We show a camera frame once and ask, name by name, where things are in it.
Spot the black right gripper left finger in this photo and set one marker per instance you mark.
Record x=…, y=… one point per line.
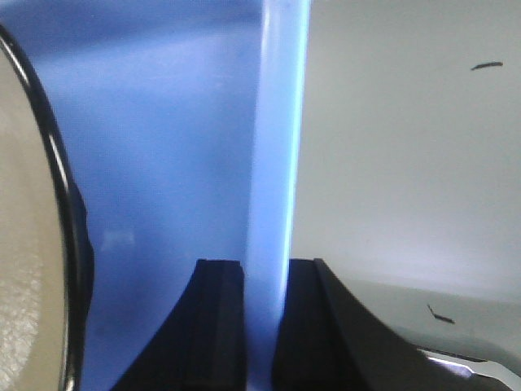
x=201, y=344

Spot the beige plate with black rim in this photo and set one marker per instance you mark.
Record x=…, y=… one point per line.
x=47, y=265

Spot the blue plastic tray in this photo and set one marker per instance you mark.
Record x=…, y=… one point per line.
x=180, y=121

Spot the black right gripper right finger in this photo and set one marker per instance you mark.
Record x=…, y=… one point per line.
x=328, y=340

